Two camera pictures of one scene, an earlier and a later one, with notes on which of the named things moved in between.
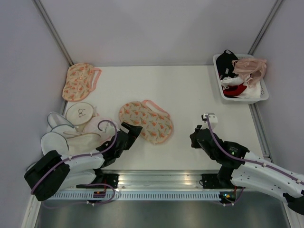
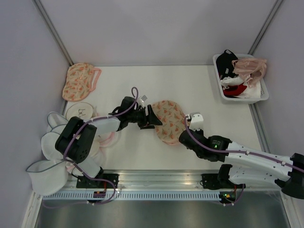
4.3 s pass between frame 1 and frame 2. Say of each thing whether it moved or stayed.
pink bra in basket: stayed
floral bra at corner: stayed
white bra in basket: stayed
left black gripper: moved
